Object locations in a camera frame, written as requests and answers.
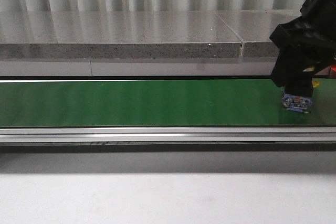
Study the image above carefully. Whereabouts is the white base panel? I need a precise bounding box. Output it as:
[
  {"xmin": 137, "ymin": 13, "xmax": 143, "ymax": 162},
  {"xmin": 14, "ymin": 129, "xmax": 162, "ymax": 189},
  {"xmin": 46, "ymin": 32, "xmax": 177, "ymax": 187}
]
[{"xmin": 1, "ymin": 57, "xmax": 276, "ymax": 77}]

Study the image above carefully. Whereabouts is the aluminium conveyor frame rail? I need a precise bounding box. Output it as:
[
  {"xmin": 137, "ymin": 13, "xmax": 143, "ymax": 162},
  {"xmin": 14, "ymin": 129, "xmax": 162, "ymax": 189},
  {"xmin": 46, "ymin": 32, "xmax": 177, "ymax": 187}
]
[{"xmin": 1, "ymin": 125, "xmax": 335, "ymax": 145}]

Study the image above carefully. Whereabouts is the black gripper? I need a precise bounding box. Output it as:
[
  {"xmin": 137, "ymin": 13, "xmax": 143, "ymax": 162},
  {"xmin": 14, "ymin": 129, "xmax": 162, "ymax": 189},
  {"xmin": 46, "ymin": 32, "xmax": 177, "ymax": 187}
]
[{"xmin": 270, "ymin": 0, "xmax": 335, "ymax": 88}]

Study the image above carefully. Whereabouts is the green conveyor belt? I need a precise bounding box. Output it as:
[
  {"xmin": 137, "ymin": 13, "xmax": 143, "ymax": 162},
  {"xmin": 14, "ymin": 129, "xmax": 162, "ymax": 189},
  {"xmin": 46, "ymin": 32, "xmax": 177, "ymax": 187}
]
[{"xmin": 1, "ymin": 79, "xmax": 335, "ymax": 127}]

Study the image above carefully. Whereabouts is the right grey stone slab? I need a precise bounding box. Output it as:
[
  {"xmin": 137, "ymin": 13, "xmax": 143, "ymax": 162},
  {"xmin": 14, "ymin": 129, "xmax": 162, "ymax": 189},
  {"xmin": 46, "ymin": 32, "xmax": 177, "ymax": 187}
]
[{"xmin": 216, "ymin": 9, "xmax": 300, "ymax": 59}]

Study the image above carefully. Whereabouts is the left grey stone slab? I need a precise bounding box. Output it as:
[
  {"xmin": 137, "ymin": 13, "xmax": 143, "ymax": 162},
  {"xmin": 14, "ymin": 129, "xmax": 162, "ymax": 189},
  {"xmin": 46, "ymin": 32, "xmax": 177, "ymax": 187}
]
[{"xmin": 1, "ymin": 11, "xmax": 241, "ymax": 60}]

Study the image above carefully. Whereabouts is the grey stone slab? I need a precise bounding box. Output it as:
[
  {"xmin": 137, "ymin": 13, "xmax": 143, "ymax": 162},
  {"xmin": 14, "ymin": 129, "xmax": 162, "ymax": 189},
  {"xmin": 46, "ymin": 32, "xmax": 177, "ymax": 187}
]
[
  {"xmin": 1, "ymin": 11, "xmax": 241, "ymax": 60},
  {"xmin": 216, "ymin": 9, "xmax": 300, "ymax": 59}
]

